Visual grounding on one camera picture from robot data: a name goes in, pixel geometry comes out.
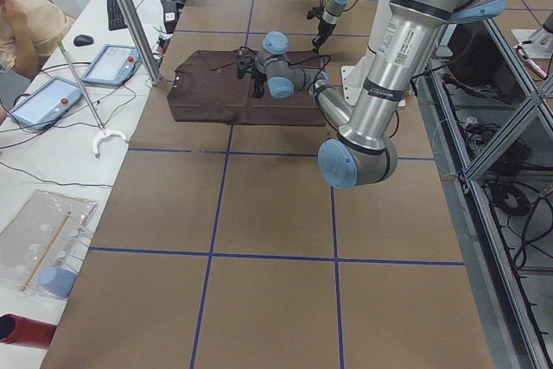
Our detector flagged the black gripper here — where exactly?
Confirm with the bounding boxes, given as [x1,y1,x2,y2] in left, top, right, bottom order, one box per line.
[251,64,267,99]
[312,20,334,51]

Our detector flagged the brown t-shirt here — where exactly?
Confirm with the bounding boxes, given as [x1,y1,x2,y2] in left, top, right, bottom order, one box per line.
[167,50,325,126]

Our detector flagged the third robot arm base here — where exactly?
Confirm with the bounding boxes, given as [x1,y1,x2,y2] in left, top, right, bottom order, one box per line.
[512,14,552,60]

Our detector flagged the far blue teach pendant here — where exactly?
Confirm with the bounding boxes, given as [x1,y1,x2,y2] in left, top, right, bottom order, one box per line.
[80,44,141,87]

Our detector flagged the blue teach pendant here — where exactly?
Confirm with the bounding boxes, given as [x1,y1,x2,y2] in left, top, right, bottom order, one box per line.
[80,44,141,87]
[9,77,82,130]

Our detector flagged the black keyboard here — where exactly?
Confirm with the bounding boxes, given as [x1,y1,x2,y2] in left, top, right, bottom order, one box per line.
[106,0,127,31]

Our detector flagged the long reacher grabber stick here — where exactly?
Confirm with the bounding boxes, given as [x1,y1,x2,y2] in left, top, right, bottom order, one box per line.
[55,38,129,159]

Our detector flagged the black computer mouse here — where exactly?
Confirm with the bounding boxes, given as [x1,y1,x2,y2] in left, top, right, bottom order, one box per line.
[73,34,94,47]

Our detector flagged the near blue teach pendant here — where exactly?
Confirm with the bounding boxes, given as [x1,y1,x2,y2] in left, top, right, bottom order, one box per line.
[9,77,82,130]

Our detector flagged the seated person beige shirt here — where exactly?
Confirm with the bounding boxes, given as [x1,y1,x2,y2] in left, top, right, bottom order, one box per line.
[1,0,76,80]

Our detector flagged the clear plastic tray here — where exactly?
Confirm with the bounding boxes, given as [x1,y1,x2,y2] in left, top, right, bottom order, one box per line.
[1,191,97,299]

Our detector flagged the light blue cup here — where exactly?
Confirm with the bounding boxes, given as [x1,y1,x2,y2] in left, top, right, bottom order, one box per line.
[38,266,77,299]

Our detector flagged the red cylinder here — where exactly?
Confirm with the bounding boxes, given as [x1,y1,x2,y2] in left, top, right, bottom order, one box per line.
[1,314,57,349]

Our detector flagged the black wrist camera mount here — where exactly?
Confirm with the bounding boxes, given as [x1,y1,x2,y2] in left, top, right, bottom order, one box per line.
[307,5,325,21]

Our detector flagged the aluminium frame post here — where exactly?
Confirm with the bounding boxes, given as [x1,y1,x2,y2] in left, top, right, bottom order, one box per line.
[117,0,162,86]

